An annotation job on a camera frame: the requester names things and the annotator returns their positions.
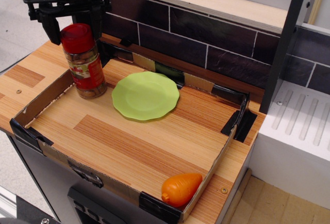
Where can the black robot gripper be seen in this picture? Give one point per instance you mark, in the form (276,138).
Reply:
(47,11)

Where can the white ridged drainboard sink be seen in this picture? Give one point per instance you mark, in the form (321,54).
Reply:
(291,151)

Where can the orange toy carrot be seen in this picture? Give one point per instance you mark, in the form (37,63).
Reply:
(179,189)

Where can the taped cardboard fence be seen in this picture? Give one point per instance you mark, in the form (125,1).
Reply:
(67,141)

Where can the red-capped basil spice bottle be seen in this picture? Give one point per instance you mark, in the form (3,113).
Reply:
(84,61)

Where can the light green plastic plate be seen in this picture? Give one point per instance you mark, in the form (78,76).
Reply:
(145,96)

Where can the dark grey vertical post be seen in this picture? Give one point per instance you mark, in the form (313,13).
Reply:
(295,17)

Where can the light wooden shelf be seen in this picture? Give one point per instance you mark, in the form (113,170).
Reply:
(244,12)

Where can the black toy oven panel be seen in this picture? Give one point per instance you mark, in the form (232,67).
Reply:
(98,206)

